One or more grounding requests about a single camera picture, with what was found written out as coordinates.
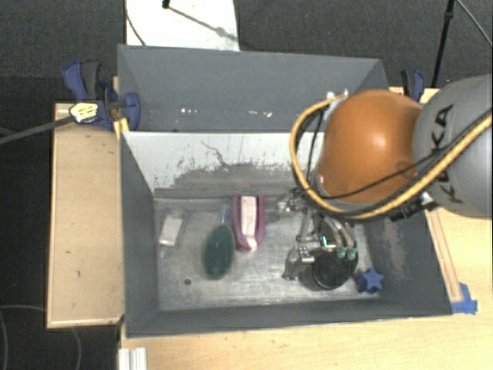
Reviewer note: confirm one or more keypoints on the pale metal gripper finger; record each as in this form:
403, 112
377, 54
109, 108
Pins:
296, 256
307, 261

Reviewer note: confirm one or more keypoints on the black round cup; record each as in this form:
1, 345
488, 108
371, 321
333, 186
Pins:
332, 273

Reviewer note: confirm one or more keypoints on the blue star-shaped toy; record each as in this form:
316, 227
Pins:
369, 280

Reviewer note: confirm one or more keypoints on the dark green oval brush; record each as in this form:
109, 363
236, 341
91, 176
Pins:
218, 251

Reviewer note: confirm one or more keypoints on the clear glass jar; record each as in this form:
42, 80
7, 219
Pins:
171, 229

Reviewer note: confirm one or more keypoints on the grey metal bin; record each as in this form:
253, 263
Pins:
246, 91

